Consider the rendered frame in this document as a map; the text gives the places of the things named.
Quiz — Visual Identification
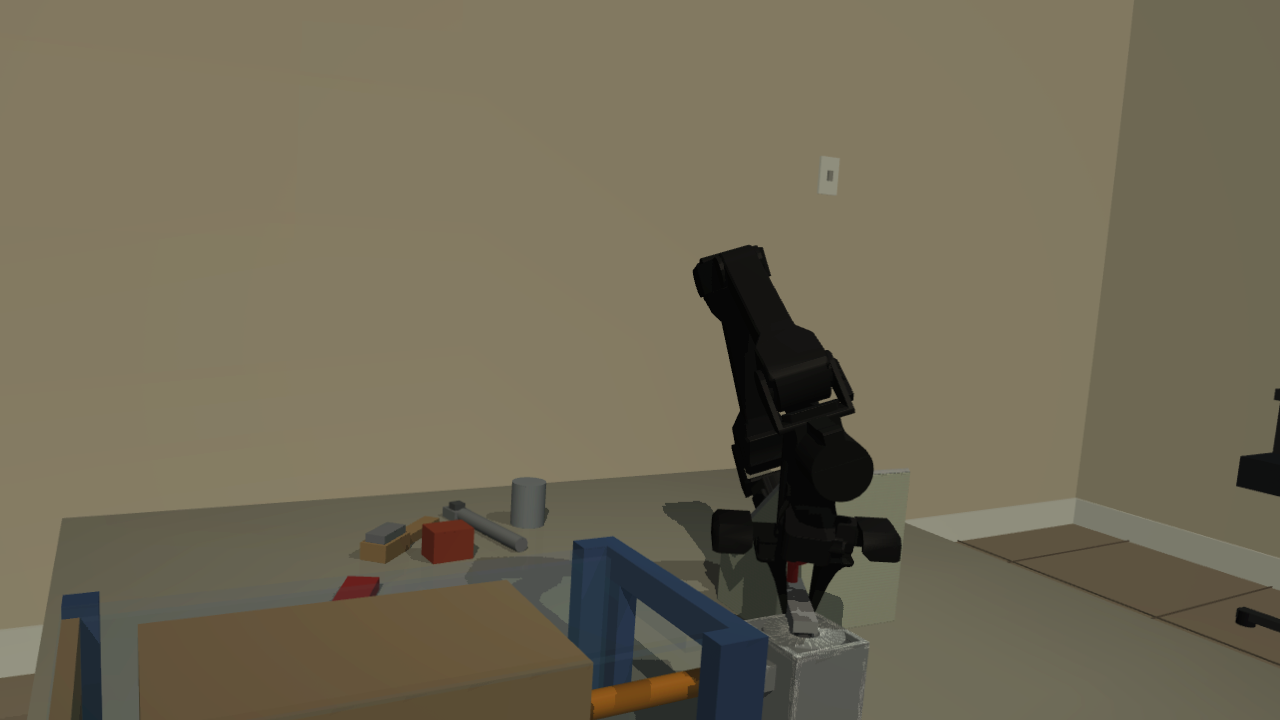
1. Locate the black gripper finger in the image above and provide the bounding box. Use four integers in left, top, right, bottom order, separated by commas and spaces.
754, 541, 787, 614
809, 556, 854, 612

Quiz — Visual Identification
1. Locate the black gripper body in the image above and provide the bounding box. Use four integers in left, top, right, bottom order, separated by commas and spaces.
710, 468, 902, 562

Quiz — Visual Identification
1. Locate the grey crank handle with red knob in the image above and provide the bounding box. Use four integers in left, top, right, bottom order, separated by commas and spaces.
786, 561, 818, 639

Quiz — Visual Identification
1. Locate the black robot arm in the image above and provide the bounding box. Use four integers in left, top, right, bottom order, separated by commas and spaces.
692, 245, 874, 566

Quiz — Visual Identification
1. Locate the grey cylinder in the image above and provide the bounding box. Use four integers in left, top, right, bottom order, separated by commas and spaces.
509, 477, 547, 529

